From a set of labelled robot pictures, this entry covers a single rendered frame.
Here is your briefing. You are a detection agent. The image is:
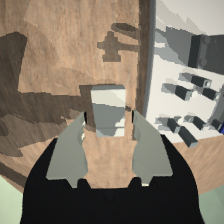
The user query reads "grey fixture plate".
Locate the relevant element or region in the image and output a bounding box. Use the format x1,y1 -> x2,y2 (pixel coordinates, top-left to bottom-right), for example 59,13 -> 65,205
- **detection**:
142,0 -> 224,143

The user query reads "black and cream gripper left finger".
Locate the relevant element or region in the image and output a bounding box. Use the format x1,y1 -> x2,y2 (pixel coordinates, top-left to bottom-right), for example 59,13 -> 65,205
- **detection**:
20,111 -> 88,224

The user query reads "blue flat plate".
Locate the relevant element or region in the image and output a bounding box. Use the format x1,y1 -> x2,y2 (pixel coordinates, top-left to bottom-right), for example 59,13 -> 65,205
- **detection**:
217,110 -> 224,134

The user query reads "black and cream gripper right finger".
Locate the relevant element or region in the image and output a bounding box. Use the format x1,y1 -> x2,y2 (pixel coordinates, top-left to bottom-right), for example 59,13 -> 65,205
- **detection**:
132,110 -> 204,224

